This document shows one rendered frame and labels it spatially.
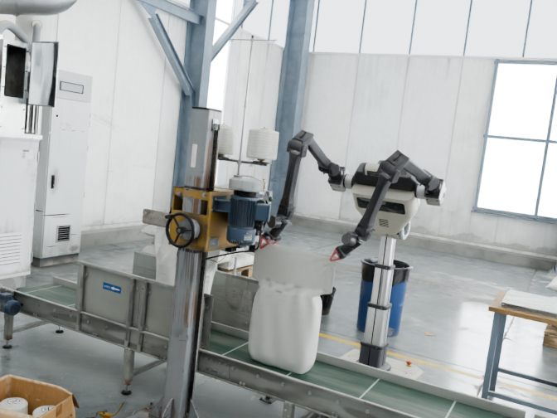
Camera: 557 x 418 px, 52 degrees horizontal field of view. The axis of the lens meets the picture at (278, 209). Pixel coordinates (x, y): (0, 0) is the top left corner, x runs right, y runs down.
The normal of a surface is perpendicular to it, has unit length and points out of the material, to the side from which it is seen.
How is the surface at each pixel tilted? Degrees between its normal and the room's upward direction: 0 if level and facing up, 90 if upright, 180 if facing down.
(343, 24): 90
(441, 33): 90
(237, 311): 90
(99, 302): 90
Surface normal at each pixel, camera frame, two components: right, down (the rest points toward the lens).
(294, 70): -0.46, 0.04
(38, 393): -0.23, 0.09
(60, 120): 0.88, 0.14
